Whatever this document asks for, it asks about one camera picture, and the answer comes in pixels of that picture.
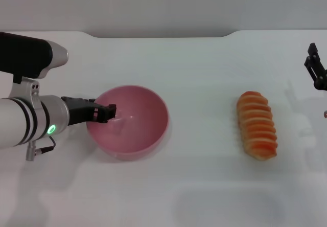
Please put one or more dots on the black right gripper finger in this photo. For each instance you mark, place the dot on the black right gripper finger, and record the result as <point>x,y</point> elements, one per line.
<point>319,76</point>

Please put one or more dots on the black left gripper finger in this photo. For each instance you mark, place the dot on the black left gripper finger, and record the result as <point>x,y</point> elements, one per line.
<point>102,113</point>

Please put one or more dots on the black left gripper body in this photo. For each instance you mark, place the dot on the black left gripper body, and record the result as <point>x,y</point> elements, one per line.
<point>78,112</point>

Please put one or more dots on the pink plastic bowl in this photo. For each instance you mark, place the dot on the pink plastic bowl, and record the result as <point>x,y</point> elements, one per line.
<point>143,124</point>

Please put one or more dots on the orange ridged bread loaf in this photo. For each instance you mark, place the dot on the orange ridged bread loaf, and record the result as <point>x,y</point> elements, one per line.
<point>258,124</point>

